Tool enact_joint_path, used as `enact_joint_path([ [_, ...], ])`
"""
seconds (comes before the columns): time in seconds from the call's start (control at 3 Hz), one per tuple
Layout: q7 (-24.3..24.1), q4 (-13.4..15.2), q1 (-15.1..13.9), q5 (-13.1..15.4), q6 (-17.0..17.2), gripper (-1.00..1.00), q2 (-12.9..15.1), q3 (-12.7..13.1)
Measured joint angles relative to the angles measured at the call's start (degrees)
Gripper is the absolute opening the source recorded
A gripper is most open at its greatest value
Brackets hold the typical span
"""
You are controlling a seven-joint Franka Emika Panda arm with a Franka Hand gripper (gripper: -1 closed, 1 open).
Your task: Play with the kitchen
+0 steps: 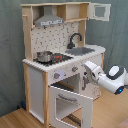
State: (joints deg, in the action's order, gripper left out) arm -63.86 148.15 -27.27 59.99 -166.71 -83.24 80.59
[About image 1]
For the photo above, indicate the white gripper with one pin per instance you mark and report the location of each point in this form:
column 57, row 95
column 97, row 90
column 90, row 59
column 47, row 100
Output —
column 93, row 71

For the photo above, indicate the white oven door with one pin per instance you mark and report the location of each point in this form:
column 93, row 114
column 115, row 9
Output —
column 63, row 102

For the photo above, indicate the white microwave door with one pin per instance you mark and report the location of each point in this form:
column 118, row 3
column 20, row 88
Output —
column 99, row 11

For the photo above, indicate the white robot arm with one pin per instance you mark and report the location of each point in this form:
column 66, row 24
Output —
column 114, row 81

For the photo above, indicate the wooden toy kitchen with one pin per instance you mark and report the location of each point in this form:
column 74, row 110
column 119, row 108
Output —
column 54, row 38

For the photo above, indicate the white fridge door with dispenser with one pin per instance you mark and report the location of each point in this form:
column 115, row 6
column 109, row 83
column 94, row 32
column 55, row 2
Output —
column 89, row 87

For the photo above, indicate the right red stove knob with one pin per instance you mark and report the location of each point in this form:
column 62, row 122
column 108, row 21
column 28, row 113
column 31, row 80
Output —
column 74, row 68

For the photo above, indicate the grey toy sink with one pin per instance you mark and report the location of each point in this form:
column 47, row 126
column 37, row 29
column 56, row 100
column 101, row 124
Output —
column 79, row 51

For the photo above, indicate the black toy faucet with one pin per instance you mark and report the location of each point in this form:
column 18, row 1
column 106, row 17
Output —
column 74, row 39

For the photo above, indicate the black toy stovetop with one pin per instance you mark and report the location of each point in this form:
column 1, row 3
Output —
column 57, row 58

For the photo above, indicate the silver toy pot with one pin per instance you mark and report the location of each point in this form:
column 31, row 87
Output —
column 45, row 56

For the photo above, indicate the grey range hood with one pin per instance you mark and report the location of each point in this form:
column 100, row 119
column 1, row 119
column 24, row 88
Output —
column 48, row 18

